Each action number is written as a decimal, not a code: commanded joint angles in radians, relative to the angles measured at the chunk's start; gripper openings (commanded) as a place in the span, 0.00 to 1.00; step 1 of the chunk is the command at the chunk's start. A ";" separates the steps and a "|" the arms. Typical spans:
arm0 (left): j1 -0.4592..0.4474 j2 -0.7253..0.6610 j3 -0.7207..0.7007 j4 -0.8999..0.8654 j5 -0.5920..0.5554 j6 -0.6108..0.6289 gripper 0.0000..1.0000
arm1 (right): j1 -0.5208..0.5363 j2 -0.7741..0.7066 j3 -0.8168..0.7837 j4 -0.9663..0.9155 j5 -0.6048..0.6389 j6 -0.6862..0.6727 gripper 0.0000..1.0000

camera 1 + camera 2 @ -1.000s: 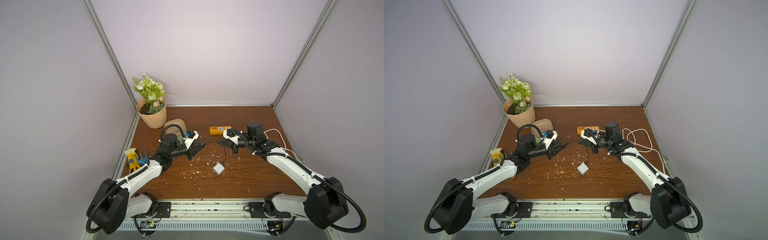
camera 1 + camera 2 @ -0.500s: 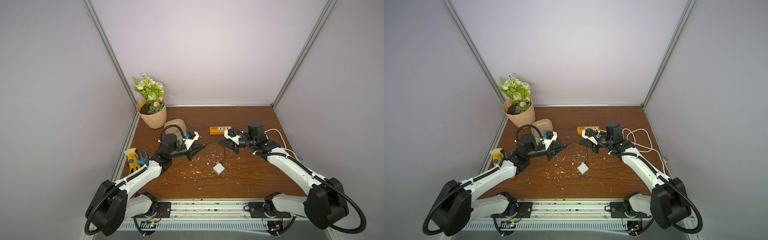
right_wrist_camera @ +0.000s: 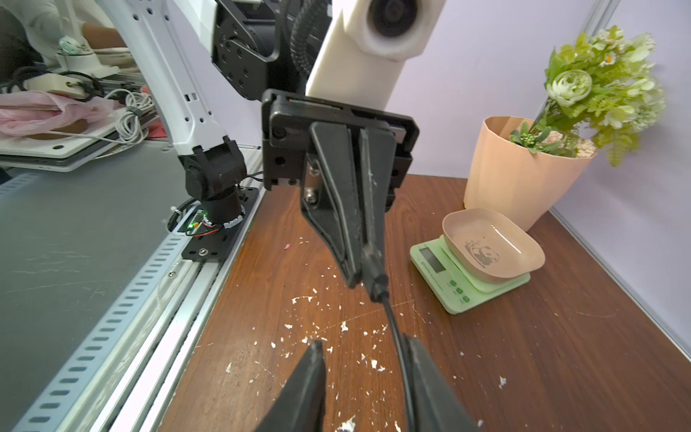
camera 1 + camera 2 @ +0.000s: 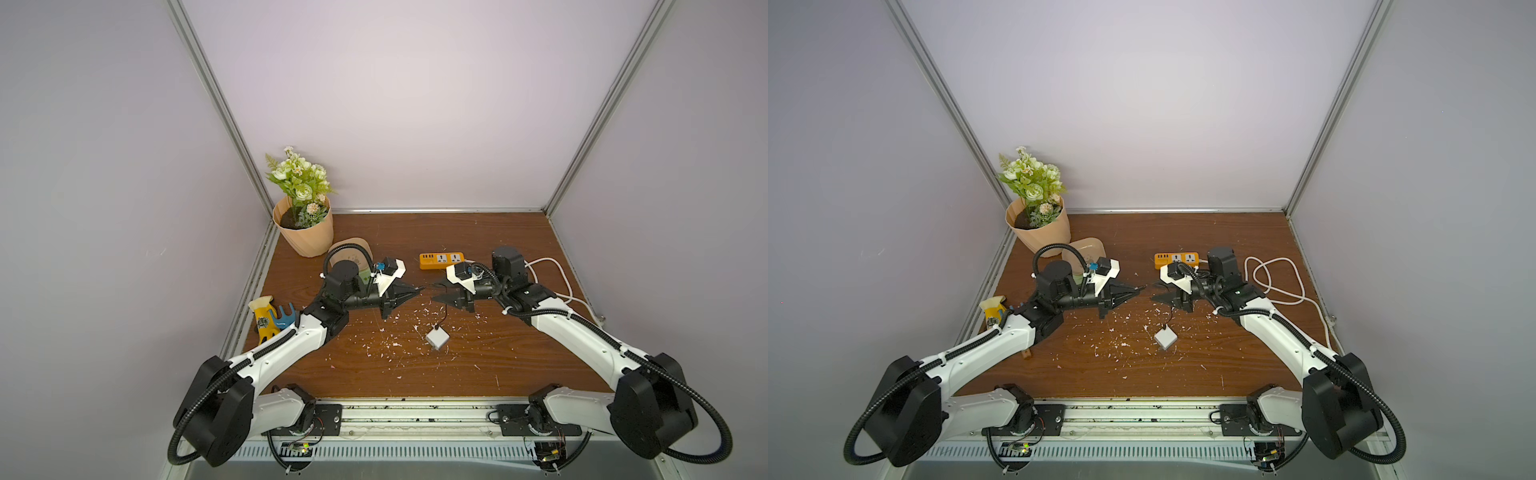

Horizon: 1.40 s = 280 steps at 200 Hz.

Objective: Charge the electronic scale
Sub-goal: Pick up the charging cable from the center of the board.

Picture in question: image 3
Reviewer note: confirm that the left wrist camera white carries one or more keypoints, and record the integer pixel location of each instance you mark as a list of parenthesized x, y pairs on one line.
[(366, 48)]

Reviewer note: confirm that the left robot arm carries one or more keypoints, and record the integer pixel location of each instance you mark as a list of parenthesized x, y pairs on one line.
[(256, 45)]

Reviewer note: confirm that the artificial green white flowers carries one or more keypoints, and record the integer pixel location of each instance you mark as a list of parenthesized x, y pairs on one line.
[(601, 94)]

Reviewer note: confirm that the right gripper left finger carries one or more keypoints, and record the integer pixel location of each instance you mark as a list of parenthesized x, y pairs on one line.
[(301, 405)]

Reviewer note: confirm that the green electronic scale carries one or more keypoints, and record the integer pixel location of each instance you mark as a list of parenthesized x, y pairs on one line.
[(453, 285)]

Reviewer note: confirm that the peach flower pot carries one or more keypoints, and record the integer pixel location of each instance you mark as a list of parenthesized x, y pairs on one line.
[(513, 181)]

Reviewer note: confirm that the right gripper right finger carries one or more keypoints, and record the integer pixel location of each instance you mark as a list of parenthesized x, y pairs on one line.
[(435, 406)]

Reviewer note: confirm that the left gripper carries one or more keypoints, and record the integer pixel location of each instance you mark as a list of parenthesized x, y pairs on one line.
[(295, 126)]

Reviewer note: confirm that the aluminium front rail frame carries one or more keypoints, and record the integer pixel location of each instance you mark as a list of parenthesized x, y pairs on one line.
[(95, 265)]

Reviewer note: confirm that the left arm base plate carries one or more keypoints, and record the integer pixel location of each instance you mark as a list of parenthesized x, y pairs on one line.
[(221, 227)]

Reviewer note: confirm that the beige panda bowl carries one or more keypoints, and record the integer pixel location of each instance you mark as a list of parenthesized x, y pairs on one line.
[(490, 246)]

